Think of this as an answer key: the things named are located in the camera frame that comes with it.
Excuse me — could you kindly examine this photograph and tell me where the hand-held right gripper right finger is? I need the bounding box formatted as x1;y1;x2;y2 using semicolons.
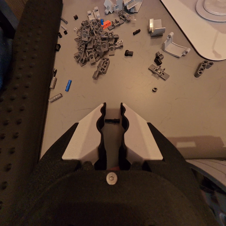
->
118;102;163;171

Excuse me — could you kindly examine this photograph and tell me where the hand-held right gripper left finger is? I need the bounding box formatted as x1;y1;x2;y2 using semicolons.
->
62;102;107;171

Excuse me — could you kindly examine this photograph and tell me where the grey tube connector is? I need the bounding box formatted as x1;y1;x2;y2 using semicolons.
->
48;93;63;103

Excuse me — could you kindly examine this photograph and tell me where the grey tube with black axle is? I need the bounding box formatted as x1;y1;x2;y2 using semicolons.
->
49;69;58;89

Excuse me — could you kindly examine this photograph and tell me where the grey plate with clips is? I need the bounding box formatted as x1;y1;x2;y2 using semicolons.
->
148;64;170;81
108;19;125;30

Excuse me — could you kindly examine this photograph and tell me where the black dimpled foam pad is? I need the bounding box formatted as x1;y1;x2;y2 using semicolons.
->
0;0;63;226

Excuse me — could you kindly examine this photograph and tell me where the grey perforated beam assembly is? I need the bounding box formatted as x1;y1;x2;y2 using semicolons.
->
92;57;110;79

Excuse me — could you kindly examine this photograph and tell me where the black and grey connector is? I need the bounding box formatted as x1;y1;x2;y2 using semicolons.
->
154;51;164;66

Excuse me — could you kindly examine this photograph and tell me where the grey angled holed beam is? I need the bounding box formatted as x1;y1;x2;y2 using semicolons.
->
194;60;214;78

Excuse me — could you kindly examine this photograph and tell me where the pile of grey clip plates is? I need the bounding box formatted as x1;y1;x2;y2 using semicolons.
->
73;18;124;67

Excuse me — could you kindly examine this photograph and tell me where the pale curved panel with pins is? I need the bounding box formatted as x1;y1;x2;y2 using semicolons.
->
163;32;191;58

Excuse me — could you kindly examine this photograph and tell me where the pale grey angled panel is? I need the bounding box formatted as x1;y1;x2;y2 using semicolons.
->
148;18;166;37

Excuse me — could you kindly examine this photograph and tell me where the person's leg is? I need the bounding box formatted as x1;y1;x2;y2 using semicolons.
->
0;0;19;89

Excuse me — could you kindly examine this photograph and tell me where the orange beam with blue pin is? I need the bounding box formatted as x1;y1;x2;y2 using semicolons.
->
101;18;111;29

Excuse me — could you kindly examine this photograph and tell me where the white rounded tray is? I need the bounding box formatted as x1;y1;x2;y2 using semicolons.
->
160;0;226;60

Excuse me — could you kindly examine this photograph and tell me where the dark grey holed connector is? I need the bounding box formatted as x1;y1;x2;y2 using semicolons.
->
118;10;129;21

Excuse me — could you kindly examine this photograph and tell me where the heap of pale blue panels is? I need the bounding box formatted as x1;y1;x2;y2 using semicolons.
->
104;0;142;14

